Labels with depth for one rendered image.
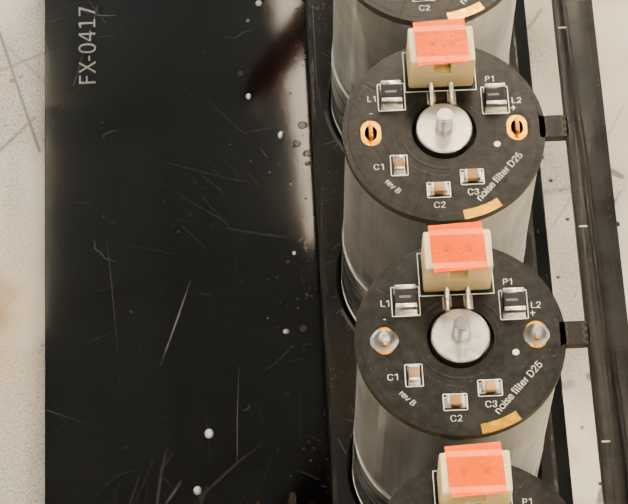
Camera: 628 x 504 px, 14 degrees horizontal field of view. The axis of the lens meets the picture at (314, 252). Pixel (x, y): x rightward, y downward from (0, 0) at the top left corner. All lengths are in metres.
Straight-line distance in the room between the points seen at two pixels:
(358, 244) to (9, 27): 0.09
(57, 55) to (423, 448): 0.11
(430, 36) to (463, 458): 0.06
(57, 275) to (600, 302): 0.09
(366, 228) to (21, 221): 0.08
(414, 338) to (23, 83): 0.11
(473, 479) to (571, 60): 0.06
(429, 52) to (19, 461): 0.09
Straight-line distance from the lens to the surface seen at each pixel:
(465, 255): 0.30
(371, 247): 0.32
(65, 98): 0.38
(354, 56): 0.34
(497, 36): 0.34
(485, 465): 0.29
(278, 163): 0.37
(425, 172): 0.31
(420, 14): 0.32
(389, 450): 0.31
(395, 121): 0.32
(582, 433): 0.37
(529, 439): 0.31
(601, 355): 0.30
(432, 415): 0.30
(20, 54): 0.39
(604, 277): 0.31
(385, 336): 0.30
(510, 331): 0.30
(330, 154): 0.36
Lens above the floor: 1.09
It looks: 64 degrees down
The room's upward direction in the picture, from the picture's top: straight up
